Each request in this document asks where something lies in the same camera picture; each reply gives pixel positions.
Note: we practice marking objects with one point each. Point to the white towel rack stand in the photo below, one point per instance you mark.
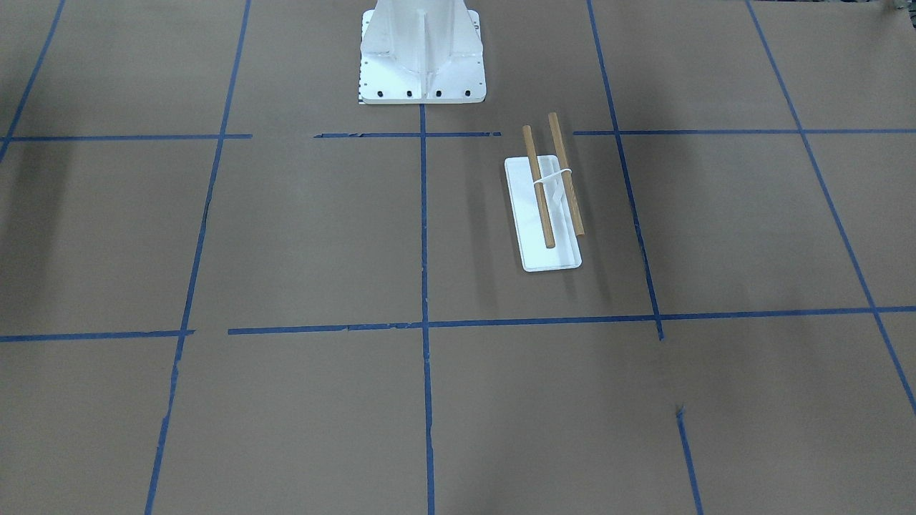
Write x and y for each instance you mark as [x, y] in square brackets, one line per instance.
[545, 210]

